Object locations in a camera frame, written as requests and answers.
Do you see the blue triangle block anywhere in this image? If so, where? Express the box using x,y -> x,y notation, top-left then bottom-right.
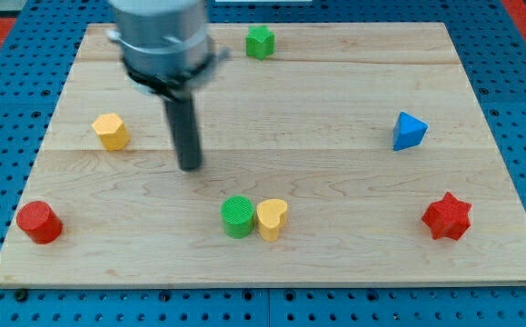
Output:
392,112 -> 429,151

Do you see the red star block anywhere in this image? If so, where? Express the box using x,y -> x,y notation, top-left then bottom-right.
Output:
422,192 -> 472,241

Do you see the red cylinder block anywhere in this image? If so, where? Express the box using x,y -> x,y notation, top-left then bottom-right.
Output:
16,201 -> 64,244

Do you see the yellow hexagon block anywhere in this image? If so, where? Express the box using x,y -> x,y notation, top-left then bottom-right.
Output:
92,113 -> 130,151

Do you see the green star block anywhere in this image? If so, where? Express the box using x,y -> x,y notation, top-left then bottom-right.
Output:
245,25 -> 275,60

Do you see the green circle block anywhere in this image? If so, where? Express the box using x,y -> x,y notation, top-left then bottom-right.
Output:
221,195 -> 254,239

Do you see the yellow heart block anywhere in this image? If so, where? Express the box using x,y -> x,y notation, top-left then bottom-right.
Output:
256,199 -> 288,242

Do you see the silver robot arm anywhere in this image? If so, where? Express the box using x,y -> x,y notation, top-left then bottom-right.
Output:
109,0 -> 230,101

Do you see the wooden board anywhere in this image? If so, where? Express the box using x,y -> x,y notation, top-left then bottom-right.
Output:
0,22 -> 526,290

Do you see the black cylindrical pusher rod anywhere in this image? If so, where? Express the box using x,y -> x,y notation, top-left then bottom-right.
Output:
164,98 -> 203,172

